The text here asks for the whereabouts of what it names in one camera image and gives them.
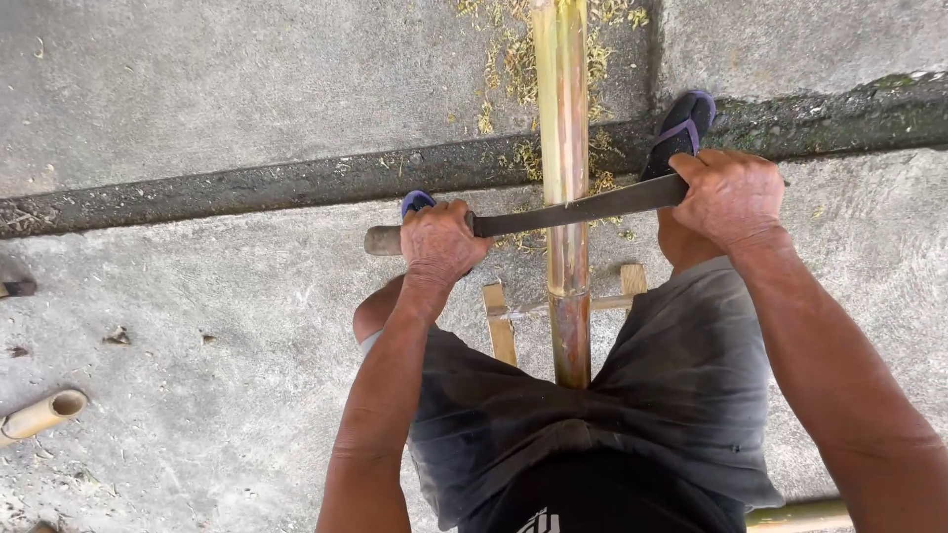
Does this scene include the person's right hand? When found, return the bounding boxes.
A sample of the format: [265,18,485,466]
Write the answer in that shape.
[667,149,787,253]

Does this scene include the person's left hand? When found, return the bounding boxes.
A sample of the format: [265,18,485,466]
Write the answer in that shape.
[400,198,495,285]

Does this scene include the long machete knife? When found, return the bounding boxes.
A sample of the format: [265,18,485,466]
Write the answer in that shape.
[363,173,691,257]

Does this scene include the purple black sandal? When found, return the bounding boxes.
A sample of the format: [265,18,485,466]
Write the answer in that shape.
[400,190,438,219]
[639,90,718,183]

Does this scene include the wooden support stand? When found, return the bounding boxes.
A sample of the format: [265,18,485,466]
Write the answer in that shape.
[481,264,648,368]

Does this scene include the long bamboo pole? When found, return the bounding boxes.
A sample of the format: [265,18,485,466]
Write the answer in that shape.
[530,0,593,390]

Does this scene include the pile of bamboo shavings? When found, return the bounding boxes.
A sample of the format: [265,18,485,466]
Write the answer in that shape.
[447,0,651,253]

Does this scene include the dark grey shorts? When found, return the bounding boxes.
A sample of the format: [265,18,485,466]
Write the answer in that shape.
[358,256,786,533]

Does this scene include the black shirt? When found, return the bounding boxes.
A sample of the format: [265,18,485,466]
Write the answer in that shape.
[458,449,748,533]

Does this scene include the bamboo pole piece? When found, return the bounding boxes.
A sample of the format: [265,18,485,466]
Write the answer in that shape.
[744,498,854,533]

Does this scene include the short hollow bamboo piece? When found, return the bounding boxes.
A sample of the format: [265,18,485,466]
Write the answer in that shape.
[0,389,90,450]

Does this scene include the dark tool handle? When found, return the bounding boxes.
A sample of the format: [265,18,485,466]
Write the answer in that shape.
[0,252,38,300]

